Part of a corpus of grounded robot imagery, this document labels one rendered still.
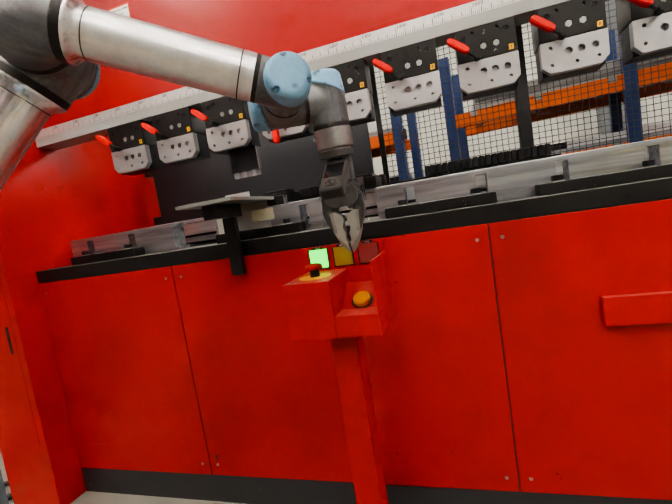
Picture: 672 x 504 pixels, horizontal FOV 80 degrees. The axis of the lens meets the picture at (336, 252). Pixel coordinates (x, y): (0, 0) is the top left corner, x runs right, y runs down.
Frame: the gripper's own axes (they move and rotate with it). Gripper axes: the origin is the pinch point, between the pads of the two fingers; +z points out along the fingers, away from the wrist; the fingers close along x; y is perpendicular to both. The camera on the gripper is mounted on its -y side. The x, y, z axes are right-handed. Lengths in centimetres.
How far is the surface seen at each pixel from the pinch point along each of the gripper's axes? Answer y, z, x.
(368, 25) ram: 43, -55, -5
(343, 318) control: -6.7, 13.2, 2.3
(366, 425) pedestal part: -4.0, 39.4, 2.7
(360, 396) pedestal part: -3.4, 32.7, 3.0
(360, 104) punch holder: 40, -34, 1
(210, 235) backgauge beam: 64, -1, 78
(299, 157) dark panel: 94, -27, 43
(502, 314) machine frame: 24.3, 27.1, -29.5
